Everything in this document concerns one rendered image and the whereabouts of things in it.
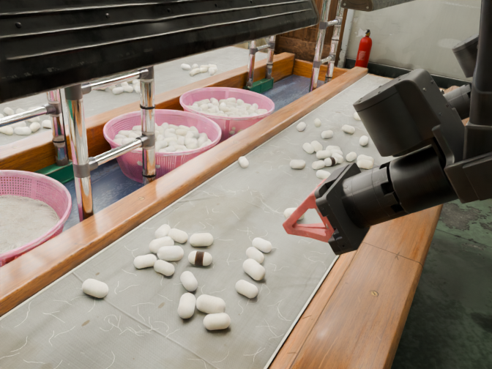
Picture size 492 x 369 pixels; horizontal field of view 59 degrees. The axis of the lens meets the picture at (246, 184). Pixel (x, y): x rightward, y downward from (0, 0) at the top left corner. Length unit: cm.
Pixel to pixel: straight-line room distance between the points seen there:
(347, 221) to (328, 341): 15
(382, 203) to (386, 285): 21
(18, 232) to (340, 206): 51
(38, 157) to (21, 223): 24
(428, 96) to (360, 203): 12
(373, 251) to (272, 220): 18
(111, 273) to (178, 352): 17
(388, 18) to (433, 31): 50
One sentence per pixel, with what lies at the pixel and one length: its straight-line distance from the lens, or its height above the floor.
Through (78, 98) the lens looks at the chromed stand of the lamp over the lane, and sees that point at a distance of 64.
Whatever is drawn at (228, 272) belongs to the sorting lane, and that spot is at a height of 74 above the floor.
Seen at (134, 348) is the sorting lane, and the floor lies 74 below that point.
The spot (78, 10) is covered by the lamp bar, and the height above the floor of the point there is 109.
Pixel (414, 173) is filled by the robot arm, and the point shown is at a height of 98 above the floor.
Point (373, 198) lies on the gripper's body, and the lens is 45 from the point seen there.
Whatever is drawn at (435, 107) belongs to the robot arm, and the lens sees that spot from 41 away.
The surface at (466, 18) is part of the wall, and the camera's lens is 520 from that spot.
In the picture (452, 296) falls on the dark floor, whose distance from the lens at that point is 197.
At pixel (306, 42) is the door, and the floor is 22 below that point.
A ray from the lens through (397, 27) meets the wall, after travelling 530.
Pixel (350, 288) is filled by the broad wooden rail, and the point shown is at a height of 76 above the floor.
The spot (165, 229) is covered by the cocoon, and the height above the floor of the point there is 76.
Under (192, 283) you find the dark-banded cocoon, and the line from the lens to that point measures 59.
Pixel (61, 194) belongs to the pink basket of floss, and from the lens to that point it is 80.
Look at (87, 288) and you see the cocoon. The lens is 60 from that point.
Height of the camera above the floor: 115
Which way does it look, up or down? 29 degrees down
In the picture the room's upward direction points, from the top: 6 degrees clockwise
